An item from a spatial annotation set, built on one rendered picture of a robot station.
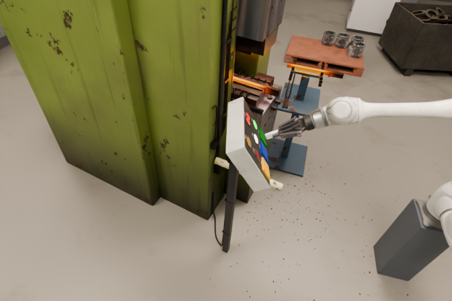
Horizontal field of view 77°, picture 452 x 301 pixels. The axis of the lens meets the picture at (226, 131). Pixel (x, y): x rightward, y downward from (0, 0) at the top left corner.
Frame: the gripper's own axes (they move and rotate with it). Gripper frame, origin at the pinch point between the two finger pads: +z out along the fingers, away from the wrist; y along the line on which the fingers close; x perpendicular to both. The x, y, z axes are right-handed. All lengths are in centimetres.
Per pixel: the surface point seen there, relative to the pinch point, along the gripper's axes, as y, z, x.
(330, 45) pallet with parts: 310, -68, -142
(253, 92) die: 42.6, 8.1, -0.2
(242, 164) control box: -27.0, 10.1, 13.6
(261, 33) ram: 31.0, -11.6, 36.5
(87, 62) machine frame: 33, 79, 63
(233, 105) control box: 2.9, 10.4, 22.6
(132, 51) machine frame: 28, 50, 58
